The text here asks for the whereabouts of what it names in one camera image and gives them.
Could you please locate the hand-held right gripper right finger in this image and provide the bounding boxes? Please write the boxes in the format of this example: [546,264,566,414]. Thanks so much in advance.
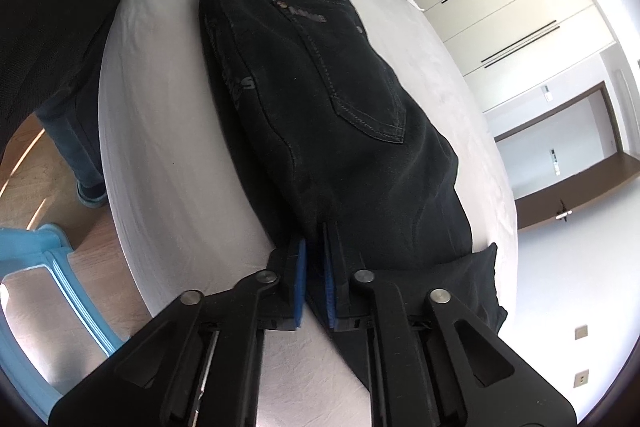
[322,223,576,427]

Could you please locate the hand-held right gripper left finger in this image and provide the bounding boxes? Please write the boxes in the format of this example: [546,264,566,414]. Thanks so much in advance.
[47,237,307,427]

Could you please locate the black pants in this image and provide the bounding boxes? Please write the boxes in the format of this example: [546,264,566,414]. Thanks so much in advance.
[198,0,508,403]

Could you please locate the person in dark clothes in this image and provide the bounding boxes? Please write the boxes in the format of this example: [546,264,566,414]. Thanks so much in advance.
[0,0,133,160]

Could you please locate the bed with white sheet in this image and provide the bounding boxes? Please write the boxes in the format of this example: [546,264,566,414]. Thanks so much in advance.
[97,0,518,427]

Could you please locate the person's jeans leg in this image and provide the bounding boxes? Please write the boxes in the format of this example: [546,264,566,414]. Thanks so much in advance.
[36,94,108,190]

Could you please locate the person's slipper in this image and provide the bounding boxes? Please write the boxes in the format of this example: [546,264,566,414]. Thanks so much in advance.
[75,179,108,208]

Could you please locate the blue plastic chair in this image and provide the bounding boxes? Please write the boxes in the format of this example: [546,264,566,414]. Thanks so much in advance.
[0,222,128,414]

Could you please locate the brown door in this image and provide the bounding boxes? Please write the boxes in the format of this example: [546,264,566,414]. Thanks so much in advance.
[514,152,640,233]

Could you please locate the white wardrobe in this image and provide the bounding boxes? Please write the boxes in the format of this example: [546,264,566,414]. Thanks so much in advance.
[407,0,617,114]

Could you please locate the brown door frame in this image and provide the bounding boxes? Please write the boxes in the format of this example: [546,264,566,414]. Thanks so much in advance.
[494,81,627,158]

